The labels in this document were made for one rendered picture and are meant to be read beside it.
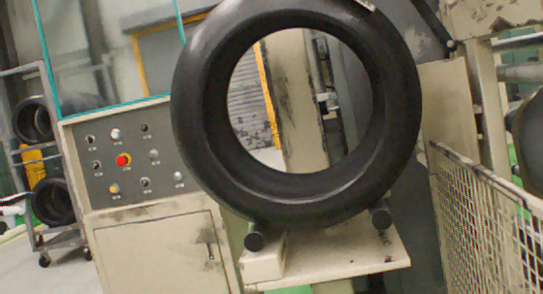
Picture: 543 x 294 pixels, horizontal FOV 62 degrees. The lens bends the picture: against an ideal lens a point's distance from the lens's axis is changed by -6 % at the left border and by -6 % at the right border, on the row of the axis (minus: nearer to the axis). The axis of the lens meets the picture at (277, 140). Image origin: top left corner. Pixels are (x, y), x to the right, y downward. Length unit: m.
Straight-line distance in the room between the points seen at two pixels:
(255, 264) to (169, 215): 0.77
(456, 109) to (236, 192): 0.64
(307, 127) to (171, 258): 0.78
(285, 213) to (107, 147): 1.00
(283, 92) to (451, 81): 0.46
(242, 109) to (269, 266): 9.34
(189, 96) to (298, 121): 0.44
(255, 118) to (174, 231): 8.58
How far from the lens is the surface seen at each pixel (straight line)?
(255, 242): 1.05
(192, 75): 1.02
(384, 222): 1.03
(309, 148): 1.37
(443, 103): 1.32
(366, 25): 0.99
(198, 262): 1.81
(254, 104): 10.26
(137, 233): 1.84
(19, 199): 1.51
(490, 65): 1.37
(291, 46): 1.36
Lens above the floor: 1.22
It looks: 6 degrees down
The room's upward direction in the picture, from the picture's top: 12 degrees counter-clockwise
